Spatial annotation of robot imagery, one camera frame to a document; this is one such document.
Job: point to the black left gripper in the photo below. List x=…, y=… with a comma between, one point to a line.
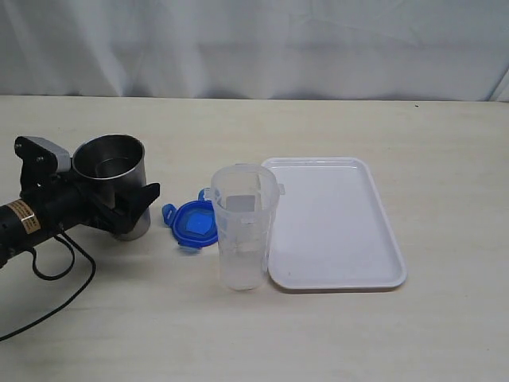
x=51, y=202

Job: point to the stainless steel cup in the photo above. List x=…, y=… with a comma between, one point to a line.
x=104, y=166

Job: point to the blue plastic lid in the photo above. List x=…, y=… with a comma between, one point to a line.
x=193, y=225

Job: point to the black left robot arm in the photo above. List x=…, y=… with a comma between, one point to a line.
x=102, y=185

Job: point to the clear plastic tall container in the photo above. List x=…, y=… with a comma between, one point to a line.
x=244, y=198

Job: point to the white plastic tray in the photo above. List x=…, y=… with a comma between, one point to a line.
x=331, y=232

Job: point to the white backdrop curtain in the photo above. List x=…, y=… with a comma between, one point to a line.
x=399, y=50

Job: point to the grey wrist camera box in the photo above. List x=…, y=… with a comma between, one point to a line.
x=61, y=155

